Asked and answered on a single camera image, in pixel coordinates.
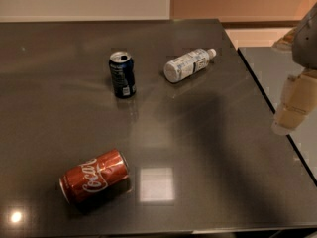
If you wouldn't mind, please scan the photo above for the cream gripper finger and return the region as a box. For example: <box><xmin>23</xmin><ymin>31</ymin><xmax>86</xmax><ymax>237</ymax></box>
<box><xmin>272</xmin><ymin>68</ymin><xmax>317</xmax><ymax>135</ymax></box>

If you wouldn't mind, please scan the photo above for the red coke can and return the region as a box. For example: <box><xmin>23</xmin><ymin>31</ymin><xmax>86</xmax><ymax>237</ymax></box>
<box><xmin>59</xmin><ymin>149</ymin><xmax>129</xmax><ymax>203</ymax></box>

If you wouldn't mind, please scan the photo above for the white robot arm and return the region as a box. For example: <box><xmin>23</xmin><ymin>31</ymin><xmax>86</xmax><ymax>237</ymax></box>
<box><xmin>272</xmin><ymin>4</ymin><xmax>317</xmax><ymax>135</ymax></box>

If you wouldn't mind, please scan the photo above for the dark blue soda can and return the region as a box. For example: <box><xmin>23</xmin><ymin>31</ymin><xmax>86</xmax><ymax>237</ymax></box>
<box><xmin>109</xmin><ymin>51</ymin><xmax>136</xmax><ymax>98</ymax></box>

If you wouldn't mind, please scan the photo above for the clear plastic water bottle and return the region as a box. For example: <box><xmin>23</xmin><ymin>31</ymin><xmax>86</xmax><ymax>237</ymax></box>
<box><xmin>163</xmin><ymin>49</ymin><xmax>217</xmax><ymax>83</ymax></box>

